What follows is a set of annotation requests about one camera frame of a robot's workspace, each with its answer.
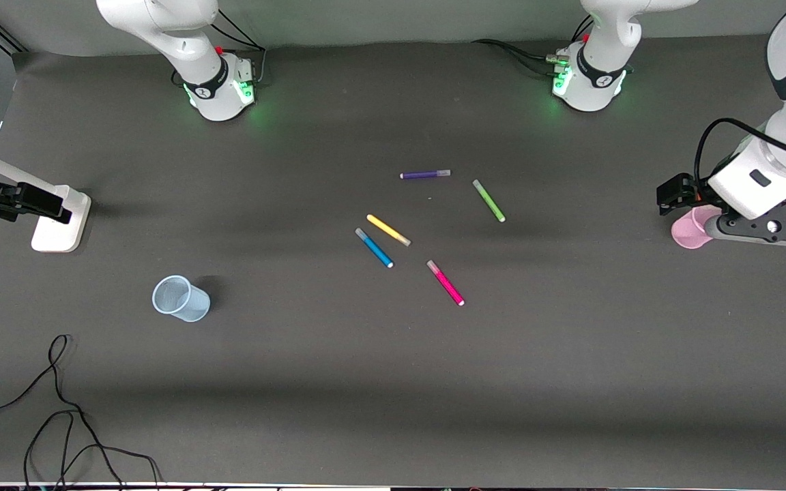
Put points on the green marker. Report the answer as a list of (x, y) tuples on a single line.
[(488, 200)]

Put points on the translucent pink plastic cup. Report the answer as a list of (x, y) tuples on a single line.
[(690, 233)]

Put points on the yellow marker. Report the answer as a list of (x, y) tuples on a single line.
[(387, 230)]

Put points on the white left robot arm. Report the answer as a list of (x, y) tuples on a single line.
[(591, 88)]

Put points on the blue marker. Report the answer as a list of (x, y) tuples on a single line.
[(374, 247)]

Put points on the translucent blue plastic cup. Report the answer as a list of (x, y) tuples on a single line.
[(185, 303)]

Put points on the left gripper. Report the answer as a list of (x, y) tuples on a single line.
[(694, 190)]

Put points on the purple marker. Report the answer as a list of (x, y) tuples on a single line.
[(424, 174)]

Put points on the pink marker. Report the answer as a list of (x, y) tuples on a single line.
[(445, 282)]

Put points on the dark grey table mat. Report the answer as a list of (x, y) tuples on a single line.
[(393, 375)]

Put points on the white stand with base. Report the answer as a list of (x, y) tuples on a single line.
[(59, 232)]

